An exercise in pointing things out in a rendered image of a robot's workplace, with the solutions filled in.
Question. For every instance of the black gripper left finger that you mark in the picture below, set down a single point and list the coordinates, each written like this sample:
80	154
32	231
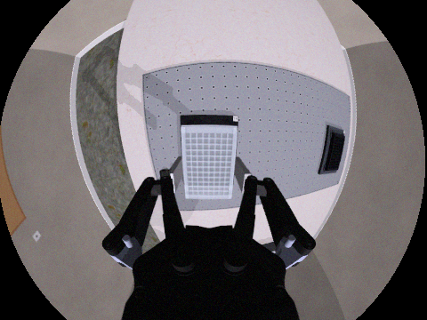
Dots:
124	242

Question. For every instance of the white well plate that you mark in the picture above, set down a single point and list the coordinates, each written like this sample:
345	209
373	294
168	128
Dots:
207	140

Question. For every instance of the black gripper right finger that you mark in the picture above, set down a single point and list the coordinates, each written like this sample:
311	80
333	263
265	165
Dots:
293	242

